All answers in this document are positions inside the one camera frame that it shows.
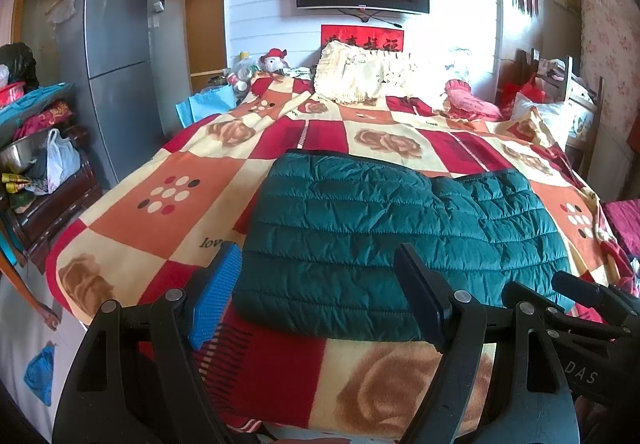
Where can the white plastic bag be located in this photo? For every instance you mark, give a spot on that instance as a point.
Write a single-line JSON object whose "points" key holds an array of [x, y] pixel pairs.
{"points": [[60, 159]]}

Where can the light blue sheet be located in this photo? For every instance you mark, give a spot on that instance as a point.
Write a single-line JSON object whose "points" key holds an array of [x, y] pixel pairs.
{"points": [[205, 104]]}

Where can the dark wooden chair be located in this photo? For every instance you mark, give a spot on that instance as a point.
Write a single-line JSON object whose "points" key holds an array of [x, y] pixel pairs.
{"points": [[567, 74]]}

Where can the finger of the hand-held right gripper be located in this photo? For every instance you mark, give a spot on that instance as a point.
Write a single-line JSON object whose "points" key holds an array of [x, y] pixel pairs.
{"points": [[520, 293], [580, 289]]}

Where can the white plush toy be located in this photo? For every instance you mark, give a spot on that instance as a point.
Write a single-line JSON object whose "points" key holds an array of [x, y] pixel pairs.
{"points": [[272, 62]]}

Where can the teal plastic shelf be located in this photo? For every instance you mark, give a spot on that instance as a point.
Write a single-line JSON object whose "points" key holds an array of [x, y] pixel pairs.
{"points": [[30, 99]]}

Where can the red bag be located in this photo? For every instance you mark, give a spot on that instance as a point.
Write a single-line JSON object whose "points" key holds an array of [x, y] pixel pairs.
{"points": [[532, 92]]}

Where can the cream frilled pillow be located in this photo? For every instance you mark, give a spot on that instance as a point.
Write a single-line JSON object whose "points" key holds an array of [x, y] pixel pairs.
{"points": [[360, 74]]}

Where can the teal puffer jacket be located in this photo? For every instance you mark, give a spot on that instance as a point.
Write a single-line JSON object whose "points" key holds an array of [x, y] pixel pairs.
{"points": [[350, 224]]}

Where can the black bag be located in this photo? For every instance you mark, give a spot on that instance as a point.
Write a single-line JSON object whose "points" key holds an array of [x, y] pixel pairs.
{"points": [[17, 64]]}

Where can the red frilled pillow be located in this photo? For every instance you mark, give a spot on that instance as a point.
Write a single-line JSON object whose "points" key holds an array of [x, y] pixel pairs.
{"points": [[470, 102]]}

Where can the maroon quilt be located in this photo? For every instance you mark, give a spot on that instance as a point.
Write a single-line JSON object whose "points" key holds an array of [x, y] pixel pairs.
{"points": [[625, 219]]}

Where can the white pillow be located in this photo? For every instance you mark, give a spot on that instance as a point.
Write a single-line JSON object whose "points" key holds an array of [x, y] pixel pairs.
{"points": [[547, 117]]}

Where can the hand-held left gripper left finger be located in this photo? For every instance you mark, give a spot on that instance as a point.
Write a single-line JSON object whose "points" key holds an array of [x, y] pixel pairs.
{"points": [[215, 299]]}

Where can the brown wooden panel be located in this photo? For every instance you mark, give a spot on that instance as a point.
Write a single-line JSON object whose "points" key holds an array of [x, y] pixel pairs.
{"points": [[205, 34]]}

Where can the metal bowl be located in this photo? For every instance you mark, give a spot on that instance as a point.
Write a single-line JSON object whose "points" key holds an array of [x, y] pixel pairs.
{"points": [[20, 152]]}

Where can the floral curtain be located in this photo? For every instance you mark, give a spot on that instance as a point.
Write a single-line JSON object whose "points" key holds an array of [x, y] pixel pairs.
{"points": [[615, 49]]}

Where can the checked rose-print blanket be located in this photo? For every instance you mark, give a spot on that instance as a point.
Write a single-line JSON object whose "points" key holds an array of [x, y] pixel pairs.
{"points": [[165, 224]]}

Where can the cluster of bottles and jars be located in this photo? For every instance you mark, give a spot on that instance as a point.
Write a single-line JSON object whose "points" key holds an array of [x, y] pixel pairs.
{"points": [[235, 79]]}

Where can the dark wooden cabinet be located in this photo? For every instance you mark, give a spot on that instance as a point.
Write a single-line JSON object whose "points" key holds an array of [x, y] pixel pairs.
{"points": [[55, 214]]}

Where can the folded red floral quilt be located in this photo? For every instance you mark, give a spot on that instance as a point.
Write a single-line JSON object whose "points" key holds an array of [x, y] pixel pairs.
{"points": [[45, 117]]}

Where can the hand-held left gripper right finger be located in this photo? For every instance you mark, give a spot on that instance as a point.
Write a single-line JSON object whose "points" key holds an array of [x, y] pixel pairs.
{"points": [[425, 294]]}

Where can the yellow green snack packet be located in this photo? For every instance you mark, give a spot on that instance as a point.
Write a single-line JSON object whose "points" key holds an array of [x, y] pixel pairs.
{"points": [[12, 181]]}

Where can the white printed bedsheet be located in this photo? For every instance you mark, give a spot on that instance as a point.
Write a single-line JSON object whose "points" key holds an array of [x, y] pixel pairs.
{"points": [[450, 67]]}

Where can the grey refrigerator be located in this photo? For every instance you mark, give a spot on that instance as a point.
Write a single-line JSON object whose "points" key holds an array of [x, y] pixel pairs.
{"points": [[115, 74]]}

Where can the blue cloth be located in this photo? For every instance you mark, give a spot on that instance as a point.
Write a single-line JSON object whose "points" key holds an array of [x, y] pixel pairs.
{"points": [[40, 374]]}

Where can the red plastic basket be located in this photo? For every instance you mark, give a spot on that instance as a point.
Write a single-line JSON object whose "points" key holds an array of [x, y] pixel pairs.
{"points": [[10, 94]]}

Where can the red wall banner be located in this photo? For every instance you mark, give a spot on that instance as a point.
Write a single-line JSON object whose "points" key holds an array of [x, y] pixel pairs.
{"points": [[350, 33]]}

